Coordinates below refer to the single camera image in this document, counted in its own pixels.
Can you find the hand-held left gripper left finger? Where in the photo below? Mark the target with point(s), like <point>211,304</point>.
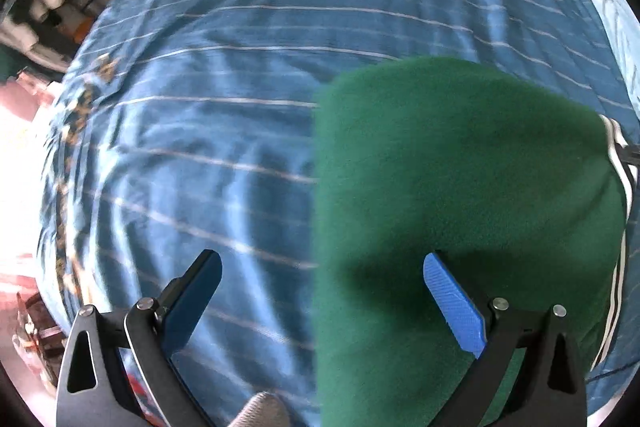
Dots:
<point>197,294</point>

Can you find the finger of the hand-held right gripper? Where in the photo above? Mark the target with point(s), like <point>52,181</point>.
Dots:
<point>631,155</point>

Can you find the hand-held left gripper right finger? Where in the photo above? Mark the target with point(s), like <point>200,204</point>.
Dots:
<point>452,297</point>

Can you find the green varsity jacket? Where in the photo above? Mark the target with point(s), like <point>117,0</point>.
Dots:
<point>450,182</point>

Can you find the light blue cloth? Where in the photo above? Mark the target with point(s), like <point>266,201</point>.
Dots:
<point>607,7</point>

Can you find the blue striped bed blanket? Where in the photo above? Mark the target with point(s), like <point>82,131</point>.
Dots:
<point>200,132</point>

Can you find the dark bedside clutter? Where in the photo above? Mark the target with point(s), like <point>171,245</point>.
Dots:
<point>37,327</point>

